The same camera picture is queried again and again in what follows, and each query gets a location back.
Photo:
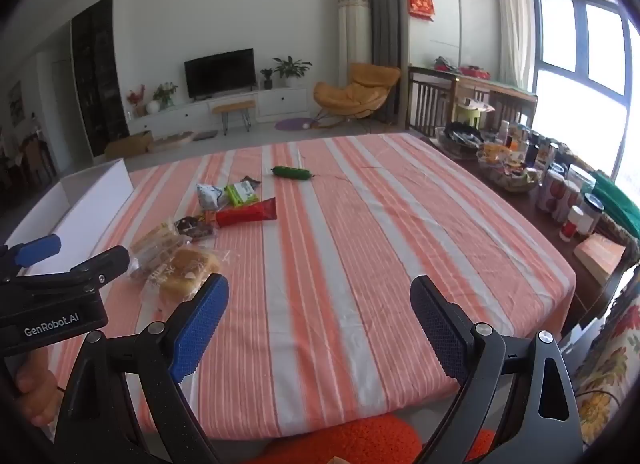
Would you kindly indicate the green cloth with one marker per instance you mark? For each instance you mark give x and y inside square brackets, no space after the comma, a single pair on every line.
[617,204]

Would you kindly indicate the white round vase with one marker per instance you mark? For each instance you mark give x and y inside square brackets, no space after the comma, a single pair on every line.
[153,106]

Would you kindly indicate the green cucumber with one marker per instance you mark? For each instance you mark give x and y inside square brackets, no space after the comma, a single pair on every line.
[291,173]

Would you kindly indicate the orange lounge chair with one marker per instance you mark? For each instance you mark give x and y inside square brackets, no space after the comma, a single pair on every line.
[357,91]

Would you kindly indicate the person's left hand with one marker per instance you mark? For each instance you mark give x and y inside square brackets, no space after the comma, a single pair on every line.
[37,389]

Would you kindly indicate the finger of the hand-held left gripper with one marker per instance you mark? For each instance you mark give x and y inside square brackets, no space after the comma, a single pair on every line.
[37,249]
[100,264]

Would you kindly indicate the bread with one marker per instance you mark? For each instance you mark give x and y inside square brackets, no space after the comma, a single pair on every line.
[187,269]

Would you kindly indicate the small potted plant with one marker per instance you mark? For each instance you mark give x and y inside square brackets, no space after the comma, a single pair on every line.
[267,78]

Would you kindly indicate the red snack packet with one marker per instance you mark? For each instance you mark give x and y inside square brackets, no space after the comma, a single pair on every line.
[247,212]

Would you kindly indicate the large potted plant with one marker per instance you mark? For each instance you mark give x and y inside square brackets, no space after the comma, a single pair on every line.
[290,69]

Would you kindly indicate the framed wall painting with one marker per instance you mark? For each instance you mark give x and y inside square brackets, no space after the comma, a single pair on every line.
[16,103]

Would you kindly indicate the orange striped tablecloth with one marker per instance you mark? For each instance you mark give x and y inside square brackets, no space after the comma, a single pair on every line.
[325,244]

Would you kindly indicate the covered standing air conditioner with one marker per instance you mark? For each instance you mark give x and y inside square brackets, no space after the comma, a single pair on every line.
[352,29]

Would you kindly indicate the purple floor mat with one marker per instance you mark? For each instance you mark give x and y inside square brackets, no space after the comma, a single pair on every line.
[292,123]

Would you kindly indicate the glass bowl of dark packets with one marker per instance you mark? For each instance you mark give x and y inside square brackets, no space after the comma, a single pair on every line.
[460,138]

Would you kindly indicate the orange knitted cloth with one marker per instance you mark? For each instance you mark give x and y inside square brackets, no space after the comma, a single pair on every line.
[360,441]

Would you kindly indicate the white cardboard box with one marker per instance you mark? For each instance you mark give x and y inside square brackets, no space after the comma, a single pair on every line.
[95,194]

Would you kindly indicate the wooden dining chair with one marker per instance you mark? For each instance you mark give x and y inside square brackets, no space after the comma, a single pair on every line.
[37,159]

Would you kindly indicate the white and blue snack packet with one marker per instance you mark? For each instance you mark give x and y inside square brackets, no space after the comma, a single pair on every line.
[209,195]

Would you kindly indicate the black television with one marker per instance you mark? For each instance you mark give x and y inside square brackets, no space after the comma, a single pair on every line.
[219,73]

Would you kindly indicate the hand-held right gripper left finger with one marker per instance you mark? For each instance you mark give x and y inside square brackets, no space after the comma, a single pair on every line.
[200,329]

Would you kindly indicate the red flower arrangement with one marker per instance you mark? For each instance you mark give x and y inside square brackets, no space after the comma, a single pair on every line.
[136,96]

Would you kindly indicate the black display cabinet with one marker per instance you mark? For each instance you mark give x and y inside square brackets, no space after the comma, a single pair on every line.
[100,74]

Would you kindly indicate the wooden railing bench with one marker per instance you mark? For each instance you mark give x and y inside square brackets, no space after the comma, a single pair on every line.
[430,99]

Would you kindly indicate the white curtain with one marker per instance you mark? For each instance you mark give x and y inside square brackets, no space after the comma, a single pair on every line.
[512,19]

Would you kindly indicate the brown chocolate bar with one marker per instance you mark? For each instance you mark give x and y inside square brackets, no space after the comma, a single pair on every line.
[195,229]

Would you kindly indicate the grey curtain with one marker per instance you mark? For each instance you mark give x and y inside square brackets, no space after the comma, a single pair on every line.
[380,9]

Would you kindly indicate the clear biscuit packet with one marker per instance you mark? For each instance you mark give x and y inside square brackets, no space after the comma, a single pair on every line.
[155,246]

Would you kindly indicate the small wooden bench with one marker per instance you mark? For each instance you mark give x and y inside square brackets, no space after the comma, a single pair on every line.
[232,106]

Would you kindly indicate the row of jars and bottles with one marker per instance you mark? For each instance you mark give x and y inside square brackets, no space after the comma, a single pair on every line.
[560,194]

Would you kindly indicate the yellow plastic stool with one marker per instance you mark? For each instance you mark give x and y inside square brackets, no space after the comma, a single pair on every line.
[467,116]

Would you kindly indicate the brown cardboard box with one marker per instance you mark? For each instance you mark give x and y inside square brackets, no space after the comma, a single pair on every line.
[127,146]

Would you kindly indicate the green snack packet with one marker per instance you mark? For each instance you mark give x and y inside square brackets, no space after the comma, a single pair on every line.
[241,194]

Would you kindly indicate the green plant in vase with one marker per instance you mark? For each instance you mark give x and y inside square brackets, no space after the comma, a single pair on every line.
[165,93]

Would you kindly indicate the white television cabinet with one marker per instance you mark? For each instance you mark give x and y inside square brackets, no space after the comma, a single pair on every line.
[280,101]

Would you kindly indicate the orange book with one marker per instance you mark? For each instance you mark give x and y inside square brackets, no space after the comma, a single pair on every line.
[600,256]

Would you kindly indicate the floral cushion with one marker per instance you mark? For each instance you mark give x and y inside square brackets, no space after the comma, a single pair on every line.
[607,374]

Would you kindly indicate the dark wooden side table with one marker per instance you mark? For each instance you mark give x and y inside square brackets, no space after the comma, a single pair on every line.
[545,234]

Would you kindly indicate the red wall hanging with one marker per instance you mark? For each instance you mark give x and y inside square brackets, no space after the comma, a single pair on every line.
[420,1]

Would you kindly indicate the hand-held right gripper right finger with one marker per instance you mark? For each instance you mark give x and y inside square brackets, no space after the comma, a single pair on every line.
[440,329]

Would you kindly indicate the large window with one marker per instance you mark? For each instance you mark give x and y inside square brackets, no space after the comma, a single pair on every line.
[575,84]

